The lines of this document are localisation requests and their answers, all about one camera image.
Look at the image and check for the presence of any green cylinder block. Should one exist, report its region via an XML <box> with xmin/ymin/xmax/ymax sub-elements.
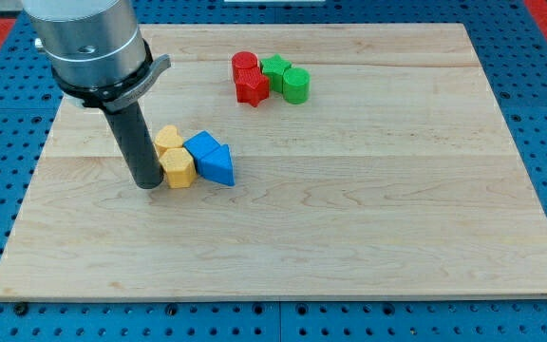
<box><xmin>282</xmin><ymin>67</ymin><xmax>311</xmax><ymax>105</ymax></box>

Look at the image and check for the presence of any yellow heart block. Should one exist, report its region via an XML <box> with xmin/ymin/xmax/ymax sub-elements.
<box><xmin>154</xmin><ymin>124</ymin><xmax>184</xmax><ymax>156</ymax></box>

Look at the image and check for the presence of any black clamp ring with lever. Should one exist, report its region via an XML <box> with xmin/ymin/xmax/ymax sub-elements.
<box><xmin>52</xmin><ymin>40</ymin><xmax>171</xmax><ymax>113</ymax></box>

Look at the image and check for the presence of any blue triangle block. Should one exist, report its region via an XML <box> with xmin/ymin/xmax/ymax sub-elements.
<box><xmin>199</xmin><ymin>144</ymin><xmax>235</xmax><ymax>186</ymax></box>

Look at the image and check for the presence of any blue cube block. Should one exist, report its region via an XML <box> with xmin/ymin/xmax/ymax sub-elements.
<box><xmin>183</xmin><ymin>131</ymin><xmax>220</xmax><ymax>174</ymax></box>

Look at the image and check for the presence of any red star block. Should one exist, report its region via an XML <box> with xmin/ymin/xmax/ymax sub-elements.
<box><xmin>235</xmin><ymin>67</ymin><xmax>270</xmax><ymax>107</ymax></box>

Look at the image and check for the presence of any yellow hexagon block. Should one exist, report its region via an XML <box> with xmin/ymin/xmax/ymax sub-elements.
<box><xmin>159</xmin><ymin>147</ymin><xmax>198</xmax><ymax>189</ymax></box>

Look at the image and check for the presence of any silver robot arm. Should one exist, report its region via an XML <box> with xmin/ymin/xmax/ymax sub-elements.
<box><xmin>22</xmin><ymin>0</ymin><xmax>171</xmax><ymax>189</ymax></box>

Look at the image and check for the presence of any red cylinder block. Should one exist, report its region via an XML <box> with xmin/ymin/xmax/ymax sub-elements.
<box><xmin>231</xmin><ymin>51</ymin><xmax>258</xmax><ymax>82</ymax></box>

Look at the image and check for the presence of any green star block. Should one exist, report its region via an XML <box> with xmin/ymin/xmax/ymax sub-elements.
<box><xmin>260</xmin><ymin>54</ymin><xmax>292</xmax><ymax>93</ymax></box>

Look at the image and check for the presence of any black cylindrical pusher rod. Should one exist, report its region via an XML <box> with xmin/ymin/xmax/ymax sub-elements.
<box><xmin>104</xmin><ymin>103</ymin><xmax>163</xmax><ymax>189</ymax></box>

